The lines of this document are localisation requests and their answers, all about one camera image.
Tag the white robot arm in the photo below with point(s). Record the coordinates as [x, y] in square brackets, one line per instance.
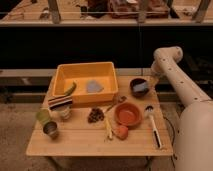
[193, 149]

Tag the green pickle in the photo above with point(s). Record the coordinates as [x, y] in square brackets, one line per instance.
[70, 89]

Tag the yellow plastic bin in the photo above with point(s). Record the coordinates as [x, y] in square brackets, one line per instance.
[82, 74]

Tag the wooden table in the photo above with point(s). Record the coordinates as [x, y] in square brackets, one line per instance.
[79, 138]

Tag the bunch of dark grapes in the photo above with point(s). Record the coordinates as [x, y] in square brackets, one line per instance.
[95, 115]

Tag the wooden spoon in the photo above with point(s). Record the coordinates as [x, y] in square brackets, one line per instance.
[120, 99]

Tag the orange bowl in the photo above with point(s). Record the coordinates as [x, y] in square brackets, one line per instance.
[127, 114]

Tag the orange apple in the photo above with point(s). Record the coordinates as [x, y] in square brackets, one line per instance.
[121, 132]

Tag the white handled brush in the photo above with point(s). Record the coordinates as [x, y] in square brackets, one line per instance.
[149, 114]

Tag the dark purple bowl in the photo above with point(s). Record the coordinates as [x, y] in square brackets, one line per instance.
[133, 83]

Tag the grey cloth piece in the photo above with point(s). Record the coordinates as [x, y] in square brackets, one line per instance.
[93, 86]

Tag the green cup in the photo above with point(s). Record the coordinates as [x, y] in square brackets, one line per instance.
[43, 116]

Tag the blue sponge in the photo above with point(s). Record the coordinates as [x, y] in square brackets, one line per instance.
[142, 87]

